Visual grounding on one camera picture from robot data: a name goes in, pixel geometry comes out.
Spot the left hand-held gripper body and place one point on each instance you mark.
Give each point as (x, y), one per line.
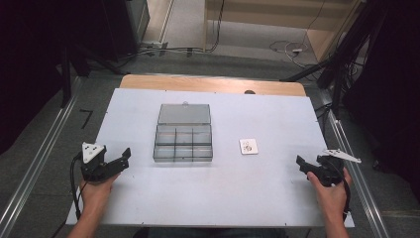
(94, 165)

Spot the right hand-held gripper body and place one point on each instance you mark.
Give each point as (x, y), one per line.
(332, 168)

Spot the person's right hand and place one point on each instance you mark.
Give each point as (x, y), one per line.
(330, 196)

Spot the person's left hand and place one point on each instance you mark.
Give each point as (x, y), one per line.
(96, 195)

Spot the small white packet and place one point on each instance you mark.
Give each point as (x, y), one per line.
(248, 146)

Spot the clear plastic compartment box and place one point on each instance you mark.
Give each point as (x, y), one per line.
(183, 142)

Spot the white table board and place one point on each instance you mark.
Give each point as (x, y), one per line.
(231, 185)

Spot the black tripod stand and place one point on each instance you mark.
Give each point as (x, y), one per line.
(333, 66)

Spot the black curtain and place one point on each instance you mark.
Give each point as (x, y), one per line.
(29, 66)
(393, 82)

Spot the wooden table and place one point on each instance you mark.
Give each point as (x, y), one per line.
(211, 84)

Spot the grey power strip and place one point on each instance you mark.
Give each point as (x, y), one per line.
(154, 44)

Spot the dark cabinet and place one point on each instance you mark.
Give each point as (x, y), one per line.
(137, 20)

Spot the light wooden shelf unit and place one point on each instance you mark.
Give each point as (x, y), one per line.
(280, 23)

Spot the metal floor rail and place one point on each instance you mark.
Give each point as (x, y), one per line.
(36, 158)
(358, 185)

